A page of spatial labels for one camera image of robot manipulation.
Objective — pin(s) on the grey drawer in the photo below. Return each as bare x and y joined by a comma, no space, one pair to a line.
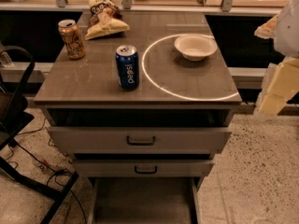
95,140
143,168

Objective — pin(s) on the white bowl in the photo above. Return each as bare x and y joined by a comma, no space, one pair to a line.
195,47

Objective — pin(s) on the brown chip bag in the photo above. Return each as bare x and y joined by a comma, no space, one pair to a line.
106,19

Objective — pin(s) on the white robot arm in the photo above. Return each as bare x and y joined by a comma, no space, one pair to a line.
286,40

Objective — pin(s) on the bottom open drawer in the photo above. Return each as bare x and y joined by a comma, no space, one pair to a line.
162,200

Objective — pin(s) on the black chair frame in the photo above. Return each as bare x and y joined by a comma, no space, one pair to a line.
13,120

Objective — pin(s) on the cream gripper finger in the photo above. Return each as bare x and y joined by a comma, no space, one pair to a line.
280,84
267,30

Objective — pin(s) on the metal rail shelf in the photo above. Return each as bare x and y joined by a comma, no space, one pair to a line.
230,7

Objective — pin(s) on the blue pepsi can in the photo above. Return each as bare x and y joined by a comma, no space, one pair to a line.
128,66

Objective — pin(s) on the grey drawer cabinet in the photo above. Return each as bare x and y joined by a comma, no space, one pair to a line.
139,121

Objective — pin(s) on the middle grey drawer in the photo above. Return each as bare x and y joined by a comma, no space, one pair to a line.
143,168

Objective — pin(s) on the upper grey drawer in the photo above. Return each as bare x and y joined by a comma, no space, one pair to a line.
95,140

